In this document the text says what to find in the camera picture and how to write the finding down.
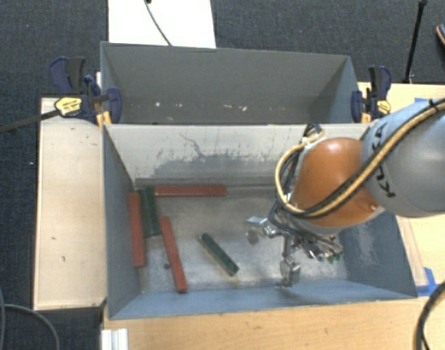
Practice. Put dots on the grey metal bin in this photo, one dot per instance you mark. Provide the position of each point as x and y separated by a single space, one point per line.
222 86

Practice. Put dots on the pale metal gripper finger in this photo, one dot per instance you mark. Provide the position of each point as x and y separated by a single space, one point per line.
254 222
290 272

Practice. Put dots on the dark green flat block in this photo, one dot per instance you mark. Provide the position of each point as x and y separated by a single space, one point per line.
219 254
150 213

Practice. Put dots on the pale wood flat board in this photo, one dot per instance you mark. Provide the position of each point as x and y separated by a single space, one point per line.
69 213

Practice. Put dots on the red-brown flat block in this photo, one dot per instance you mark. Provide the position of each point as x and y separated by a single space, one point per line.
174 257
136 232
189 191

